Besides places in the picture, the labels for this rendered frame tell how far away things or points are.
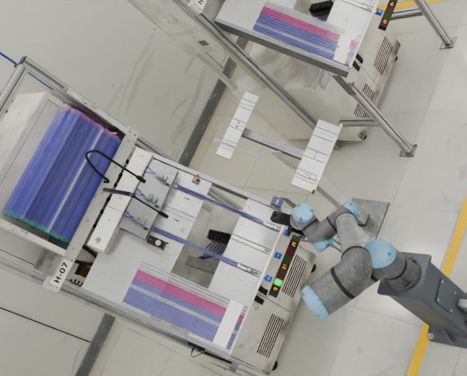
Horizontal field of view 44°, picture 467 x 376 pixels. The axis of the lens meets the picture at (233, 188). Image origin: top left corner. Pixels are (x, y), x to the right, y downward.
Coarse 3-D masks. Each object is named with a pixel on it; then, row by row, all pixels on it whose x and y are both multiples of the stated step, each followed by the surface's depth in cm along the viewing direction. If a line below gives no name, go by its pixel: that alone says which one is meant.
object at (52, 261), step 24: (24, 72) 229; (0, 96) 226; (72, 96) 237; (96, 120) 261; (120, 144) 253; (96, 192) 247; (48, 240) 255; (72, 240) 242; (216, 240) 295; (48, 264) 244; (72, 264) 246; (192, 264) 298; (216, 264) 286
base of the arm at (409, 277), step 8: (408, 256) 226; (408, 264) 221; (416, 264) 224; (408, 272) 220; (416, 272) 222; (384, 280) 227; (392, 280) 221; (400, 280) 221; (408, 280) 221; (416, 280) 222; (392, 288) 226; (400, 288) 223; (408, 288) 223
